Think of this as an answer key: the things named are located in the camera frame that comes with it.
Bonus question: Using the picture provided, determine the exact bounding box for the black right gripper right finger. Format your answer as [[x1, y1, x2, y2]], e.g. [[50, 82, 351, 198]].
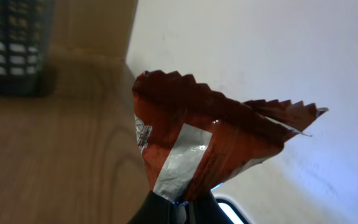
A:
[[188, 191, 233, 224]]

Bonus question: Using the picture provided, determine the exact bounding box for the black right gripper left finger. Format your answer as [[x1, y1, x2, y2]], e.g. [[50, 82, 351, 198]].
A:
[[127, 191, 187, 224]]

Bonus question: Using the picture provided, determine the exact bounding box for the orange Top candy bar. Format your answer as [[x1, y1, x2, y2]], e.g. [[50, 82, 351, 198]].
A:
[[132, 70, 325, 203]]

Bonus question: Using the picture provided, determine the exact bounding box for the dark grey plastic basket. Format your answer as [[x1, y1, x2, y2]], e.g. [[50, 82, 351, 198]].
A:
[[0, 0, 55, 96]]

